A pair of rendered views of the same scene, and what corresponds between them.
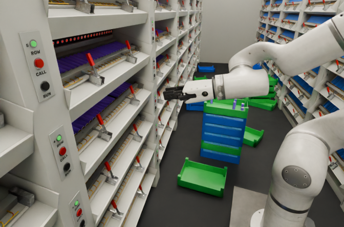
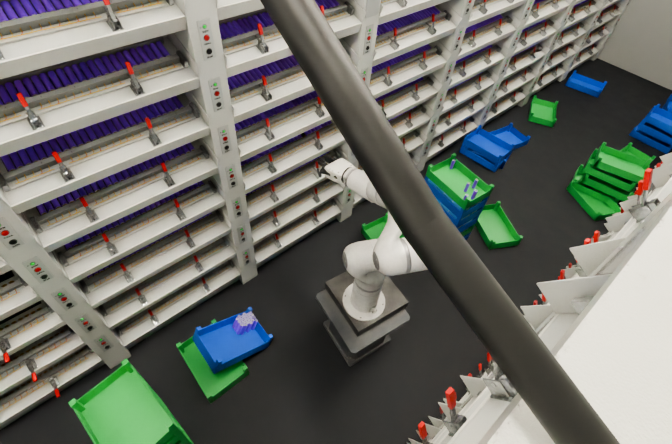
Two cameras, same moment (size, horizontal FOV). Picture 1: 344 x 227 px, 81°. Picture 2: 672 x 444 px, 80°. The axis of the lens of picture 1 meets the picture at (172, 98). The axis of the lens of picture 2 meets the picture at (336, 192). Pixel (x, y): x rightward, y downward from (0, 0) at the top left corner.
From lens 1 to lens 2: 1.20 m
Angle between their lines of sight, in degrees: 36
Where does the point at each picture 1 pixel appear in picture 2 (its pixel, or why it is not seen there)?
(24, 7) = (221, 117)
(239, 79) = (357, 181)
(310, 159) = (353, 255)
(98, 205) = (256, 208)
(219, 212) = not seen: hidden behind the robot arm
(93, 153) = (258, 178)
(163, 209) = (331, 243)
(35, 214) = (215, 197)
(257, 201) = not seen: hidden behind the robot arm
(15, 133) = (211, 164)
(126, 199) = (289, 216)
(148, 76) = not seen: hidden behind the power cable
